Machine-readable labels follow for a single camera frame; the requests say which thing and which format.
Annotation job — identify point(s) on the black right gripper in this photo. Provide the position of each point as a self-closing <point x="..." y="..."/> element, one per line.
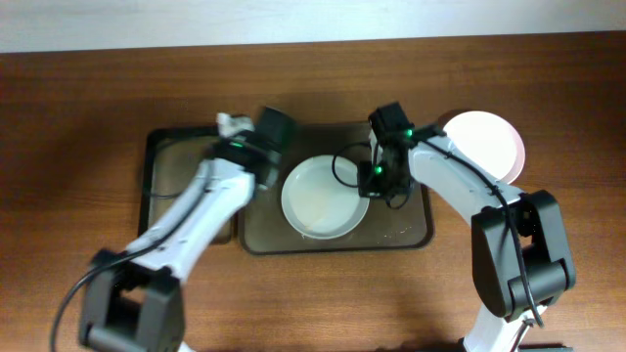
<point x="369" y="189"/>

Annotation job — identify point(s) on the pale green plate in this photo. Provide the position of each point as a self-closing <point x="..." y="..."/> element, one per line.
<point x="318" y="199"/>

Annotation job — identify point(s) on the pink plate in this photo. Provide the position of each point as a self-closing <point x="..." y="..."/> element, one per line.
<point x="490" y="141"/>

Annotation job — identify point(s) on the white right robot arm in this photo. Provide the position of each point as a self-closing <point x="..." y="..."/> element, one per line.
<point x="520" y="257"/>

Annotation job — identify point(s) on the large brown serving tray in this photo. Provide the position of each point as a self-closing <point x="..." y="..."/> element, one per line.
<point x="263" y="229"/>

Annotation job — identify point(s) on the small black water tray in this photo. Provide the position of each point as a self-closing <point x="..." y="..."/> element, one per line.
<point x="171" y="161"/>

